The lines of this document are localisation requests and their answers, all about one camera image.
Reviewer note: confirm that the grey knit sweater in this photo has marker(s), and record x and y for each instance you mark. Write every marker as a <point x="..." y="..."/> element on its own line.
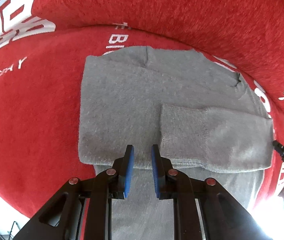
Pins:
<point x="204" y="118"/>

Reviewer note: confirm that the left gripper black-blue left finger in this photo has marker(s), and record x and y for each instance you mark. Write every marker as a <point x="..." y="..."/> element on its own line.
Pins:
<point x="82" y="209"/>

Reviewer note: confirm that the red printed bed blanket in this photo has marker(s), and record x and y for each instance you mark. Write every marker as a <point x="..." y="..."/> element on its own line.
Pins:
<point x="43" y="48"/>

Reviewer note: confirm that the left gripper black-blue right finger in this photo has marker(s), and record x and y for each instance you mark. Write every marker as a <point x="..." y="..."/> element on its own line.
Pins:
<point x="202" y="209"/>

